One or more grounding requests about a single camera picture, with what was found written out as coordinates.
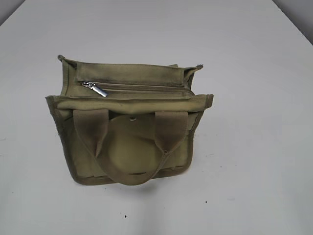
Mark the olive yellow canvas bag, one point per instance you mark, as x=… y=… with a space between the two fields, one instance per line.
x=144 y=129

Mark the silver metal zipper pull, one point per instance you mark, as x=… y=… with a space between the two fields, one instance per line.
x=92 y=86

